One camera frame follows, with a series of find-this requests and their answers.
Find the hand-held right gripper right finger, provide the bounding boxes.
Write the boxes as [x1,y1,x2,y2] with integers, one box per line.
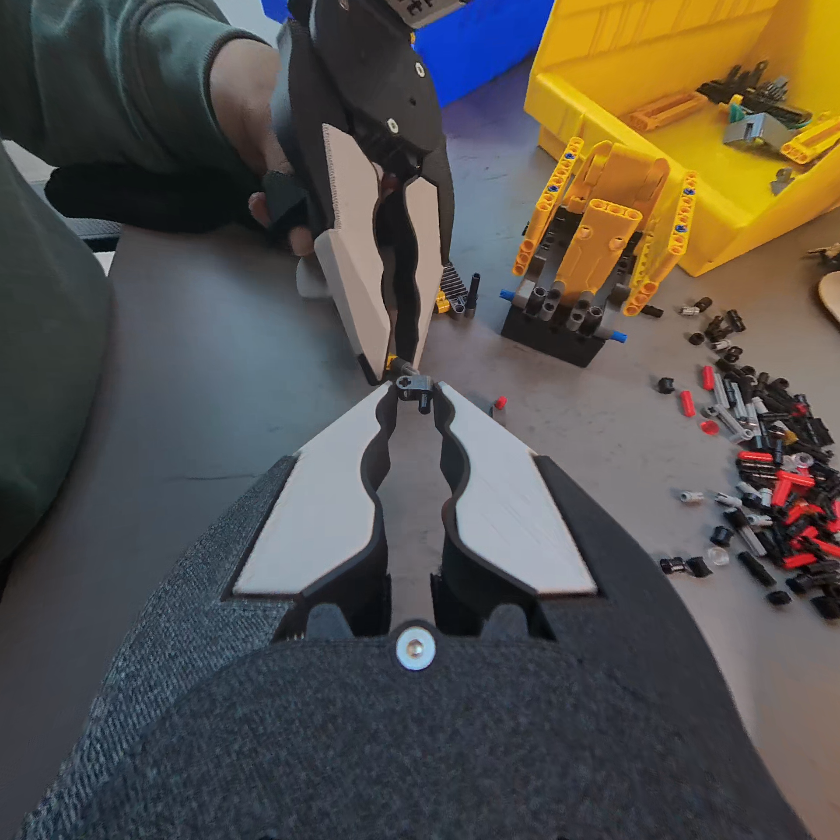
[434,384,599,628]

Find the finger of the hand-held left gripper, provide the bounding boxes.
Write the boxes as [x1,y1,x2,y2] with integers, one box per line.
[401,180,446,364]
[315,125,396,383]

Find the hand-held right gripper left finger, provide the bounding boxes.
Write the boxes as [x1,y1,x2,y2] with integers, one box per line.
[234,384,399,631]

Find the black lego connector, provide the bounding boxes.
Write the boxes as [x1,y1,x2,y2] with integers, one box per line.
[394,372,437,416]

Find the yellow black lego model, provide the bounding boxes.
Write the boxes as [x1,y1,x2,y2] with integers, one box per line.
[499,136,699,368]

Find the person's left forearm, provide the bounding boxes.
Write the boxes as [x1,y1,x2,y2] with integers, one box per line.
[0,0,277,172]

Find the yellow lego subassembly with rack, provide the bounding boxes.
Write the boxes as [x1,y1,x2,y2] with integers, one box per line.
[436,263,481,319]

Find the pile of small lego pins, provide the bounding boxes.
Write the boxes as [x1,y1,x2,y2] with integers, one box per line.
[653,296,840,620]

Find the grey lego piece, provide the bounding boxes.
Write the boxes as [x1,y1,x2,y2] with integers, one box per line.
[722,112,782,145]

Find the black lego parts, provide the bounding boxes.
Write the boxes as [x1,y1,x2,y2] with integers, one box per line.
[696,62,808,126]

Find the short yellow lego beam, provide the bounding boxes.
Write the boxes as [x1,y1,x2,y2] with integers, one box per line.
[781,119,840,165]

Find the person's left hand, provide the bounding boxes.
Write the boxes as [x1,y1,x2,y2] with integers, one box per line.
[210,40,316,257]

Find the blue storage bin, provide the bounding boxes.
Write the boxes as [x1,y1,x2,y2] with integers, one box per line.
[260,0,555,106]

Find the large yellow storage bin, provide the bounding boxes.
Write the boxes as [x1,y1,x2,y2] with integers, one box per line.
[525,0,840,277]

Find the person's green sweatshirt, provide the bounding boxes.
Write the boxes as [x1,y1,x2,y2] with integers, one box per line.
[0,145,112,565]

